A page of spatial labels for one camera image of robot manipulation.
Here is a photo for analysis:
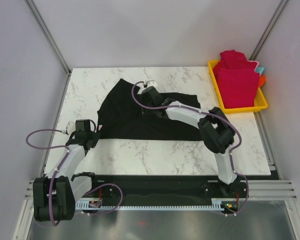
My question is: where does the black t-shirt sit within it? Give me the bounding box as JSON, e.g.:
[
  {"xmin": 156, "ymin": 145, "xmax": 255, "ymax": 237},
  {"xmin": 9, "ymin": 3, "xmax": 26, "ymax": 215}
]
[{"xmin": 97, "ymin": 78, "xmax": 202, "ymax": 141}]

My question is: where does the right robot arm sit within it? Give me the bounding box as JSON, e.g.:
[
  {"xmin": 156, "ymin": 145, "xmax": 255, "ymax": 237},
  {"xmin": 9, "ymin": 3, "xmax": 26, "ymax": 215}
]
[{"xmin": 132, "ymin": 85, "xmax": 238, "ymax": 197}]

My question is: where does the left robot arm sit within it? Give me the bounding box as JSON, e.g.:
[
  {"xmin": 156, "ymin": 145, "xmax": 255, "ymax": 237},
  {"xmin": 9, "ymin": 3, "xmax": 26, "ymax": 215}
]
[{"xmin": 32, "ymin": 119, "xmax": 100, "ymax": 227}]

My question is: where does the red t-shirt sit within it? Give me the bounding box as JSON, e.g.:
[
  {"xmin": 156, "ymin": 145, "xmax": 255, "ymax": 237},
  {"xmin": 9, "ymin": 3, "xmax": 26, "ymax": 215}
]
[{"xmin": 213, "ymin": 50, "xmax": 260, "ymax": 109}]

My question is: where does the yellow plastic bin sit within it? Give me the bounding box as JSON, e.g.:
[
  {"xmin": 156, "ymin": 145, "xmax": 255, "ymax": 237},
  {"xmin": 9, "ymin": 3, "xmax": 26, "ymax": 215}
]
[{"xmin": 207, "ymin": 60, "xmax": 268, "ymax": 114}]

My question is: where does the cyan cloth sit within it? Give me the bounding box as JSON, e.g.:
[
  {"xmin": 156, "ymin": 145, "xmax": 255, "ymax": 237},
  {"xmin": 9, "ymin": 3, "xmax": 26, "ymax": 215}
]
[{"xmin": 255, "ymin": 66, "xmax": 265, "ymax": 76}]

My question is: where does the pink cloth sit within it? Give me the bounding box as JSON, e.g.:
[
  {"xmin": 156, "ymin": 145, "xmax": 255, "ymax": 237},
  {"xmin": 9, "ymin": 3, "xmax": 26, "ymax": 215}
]
[{"xmin": 249, "ymin": 60, "xmax": 260, "ymax": 70}]

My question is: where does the orange cloth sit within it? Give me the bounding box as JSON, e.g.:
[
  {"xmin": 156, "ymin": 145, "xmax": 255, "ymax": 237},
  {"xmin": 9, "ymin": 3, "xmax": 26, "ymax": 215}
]
[{"xmin": 258, "ymin": 75, "xmax": 267, "ymax": 88}]

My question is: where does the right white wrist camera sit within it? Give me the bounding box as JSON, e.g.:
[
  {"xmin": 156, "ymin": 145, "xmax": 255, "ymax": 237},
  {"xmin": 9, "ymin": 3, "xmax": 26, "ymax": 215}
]
[{"xmin": 141, "ymin": 80, "xmax": 158, "ymax": 88}]

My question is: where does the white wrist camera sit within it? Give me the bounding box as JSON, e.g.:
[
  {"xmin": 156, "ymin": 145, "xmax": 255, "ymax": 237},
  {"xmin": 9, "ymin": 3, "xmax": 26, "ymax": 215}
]
[
  {"xmin": 62, "ymin": 121, "xmax": 76, "ymax": 135},
  {"xmin": 141, "ymin": 80, "xmax": 158, "ymax": 88}
]

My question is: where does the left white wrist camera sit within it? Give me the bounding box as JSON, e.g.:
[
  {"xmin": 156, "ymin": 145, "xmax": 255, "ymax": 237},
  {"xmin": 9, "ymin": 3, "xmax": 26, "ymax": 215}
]
[{"xmin": 62, "ymin": 121, "xmax": 76, "ymax": 135}]

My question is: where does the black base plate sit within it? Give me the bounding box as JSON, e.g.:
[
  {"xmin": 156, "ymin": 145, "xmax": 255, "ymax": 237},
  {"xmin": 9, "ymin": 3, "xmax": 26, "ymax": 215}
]
[{"xmin": 83, "ymin": 173, "xmax": 247, "ymax": 206}]

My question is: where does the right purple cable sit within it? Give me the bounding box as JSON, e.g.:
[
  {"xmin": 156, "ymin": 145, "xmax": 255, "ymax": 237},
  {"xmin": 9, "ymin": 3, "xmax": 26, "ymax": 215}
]
[{"xmin": 131, "ymin": 81, "xmax": 250, "ymax": 218}]

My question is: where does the right aluminium frame post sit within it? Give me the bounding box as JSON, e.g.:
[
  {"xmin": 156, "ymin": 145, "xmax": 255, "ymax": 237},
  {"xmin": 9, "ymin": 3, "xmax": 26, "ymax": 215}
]
[{"xmin": 249, "ymin": 0, "xmax": 290, "ymax": 61}]

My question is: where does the aluminium frame post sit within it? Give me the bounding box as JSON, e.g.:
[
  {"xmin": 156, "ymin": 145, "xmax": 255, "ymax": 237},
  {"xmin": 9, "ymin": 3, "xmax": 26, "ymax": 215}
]
[
  {"xmin": 249, "ymin": 0, "xmax": 290, "ymax": 61},
  {"xmin": 24, "ymin": 0, "xmax": 72, "ymax": 75}
]

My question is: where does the white slotted cable duct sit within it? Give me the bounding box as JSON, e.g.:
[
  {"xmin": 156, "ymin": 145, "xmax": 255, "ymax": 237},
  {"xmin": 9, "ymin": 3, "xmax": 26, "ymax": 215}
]
[{"xmin": 75, "ymin": 198, "xmax": 224, "ymax": 211}]

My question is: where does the left aluminium frame post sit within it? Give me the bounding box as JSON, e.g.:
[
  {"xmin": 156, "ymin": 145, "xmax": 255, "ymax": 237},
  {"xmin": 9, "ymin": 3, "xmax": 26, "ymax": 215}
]
[{"xmin": 24, "ymin": 0, "xmax": 72, "ymax": 75}]

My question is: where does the aluminium rail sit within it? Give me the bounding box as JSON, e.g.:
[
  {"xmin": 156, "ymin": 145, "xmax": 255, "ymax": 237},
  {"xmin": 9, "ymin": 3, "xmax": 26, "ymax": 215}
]
[{"xmin": 248, "ymin": 180, "xmax": 297, "ymax": 201}]

